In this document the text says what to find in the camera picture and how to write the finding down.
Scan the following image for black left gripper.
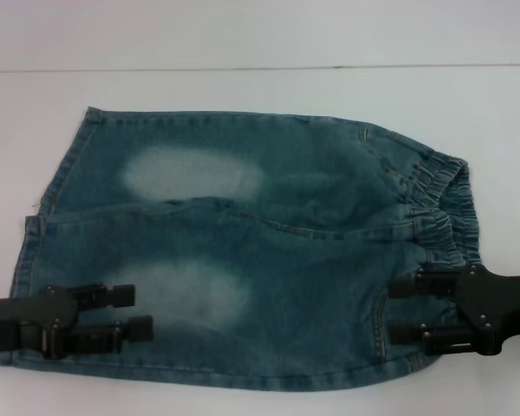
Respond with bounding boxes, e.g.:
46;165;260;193
0;283;153;359

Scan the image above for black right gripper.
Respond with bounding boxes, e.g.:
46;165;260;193
388;264;520;357

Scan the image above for blue denim shorts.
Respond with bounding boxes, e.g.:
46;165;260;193
0;105;485;393

